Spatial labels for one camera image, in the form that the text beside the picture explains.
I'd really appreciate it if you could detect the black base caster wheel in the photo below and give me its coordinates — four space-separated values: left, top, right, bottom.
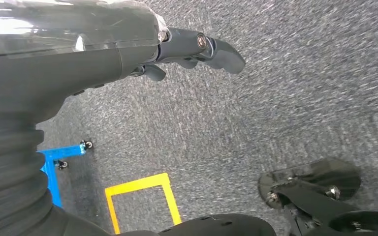
257 158 362 209

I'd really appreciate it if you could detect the yellow floor tape square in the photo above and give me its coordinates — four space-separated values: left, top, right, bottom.
104 173 183 235

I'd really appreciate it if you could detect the blue wheeled shelf rack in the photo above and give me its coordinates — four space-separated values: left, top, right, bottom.
37 143 87 208

